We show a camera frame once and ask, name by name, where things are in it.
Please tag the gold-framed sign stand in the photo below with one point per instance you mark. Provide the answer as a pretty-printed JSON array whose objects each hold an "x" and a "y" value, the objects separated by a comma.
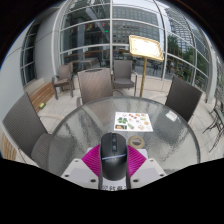
[{"x": 146, "y": 48}]

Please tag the white mouse pad with drawing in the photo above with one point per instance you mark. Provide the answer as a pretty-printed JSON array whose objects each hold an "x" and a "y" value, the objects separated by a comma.
[{"x": 141, "y": 152}]

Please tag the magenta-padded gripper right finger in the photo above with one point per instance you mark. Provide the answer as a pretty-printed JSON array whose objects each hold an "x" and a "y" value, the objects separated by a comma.
[{"x": 138, "y": 163}]

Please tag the wooden slatted bench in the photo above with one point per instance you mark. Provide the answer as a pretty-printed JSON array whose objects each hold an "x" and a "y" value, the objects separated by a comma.
[
  {"x": 41, "y": 95},
  {"x": 8, "y": 148}
]

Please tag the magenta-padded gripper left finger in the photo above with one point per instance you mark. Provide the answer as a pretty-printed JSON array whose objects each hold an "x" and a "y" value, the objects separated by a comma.
[{"x": 88, "y": 163}]

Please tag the brown wicker chair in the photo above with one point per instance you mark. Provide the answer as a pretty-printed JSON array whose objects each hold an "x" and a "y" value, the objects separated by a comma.
[
  {"x": 95, "y": 85},
  {"x": 23, "y": 126},
  {"x": 65, "y": 71},
  {"x": 122, "y": 70},
  {"x": 183, "y": 96}
]

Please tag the picture card with food photos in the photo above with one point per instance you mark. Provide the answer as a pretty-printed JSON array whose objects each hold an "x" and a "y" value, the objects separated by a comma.
[{"x": 133, "y": 121}]

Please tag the dark metal outdoor furniture group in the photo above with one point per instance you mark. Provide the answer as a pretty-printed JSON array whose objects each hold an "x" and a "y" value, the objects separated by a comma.
[{"x": 218, "y": 115}]

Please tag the tan tape roll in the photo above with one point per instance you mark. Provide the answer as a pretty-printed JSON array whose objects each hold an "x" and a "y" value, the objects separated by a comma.
[{"x": 130, "y": 142}]

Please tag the black computer mouse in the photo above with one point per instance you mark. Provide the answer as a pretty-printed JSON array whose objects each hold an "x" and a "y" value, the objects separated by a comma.
[{"x": 114, "y": 156}]

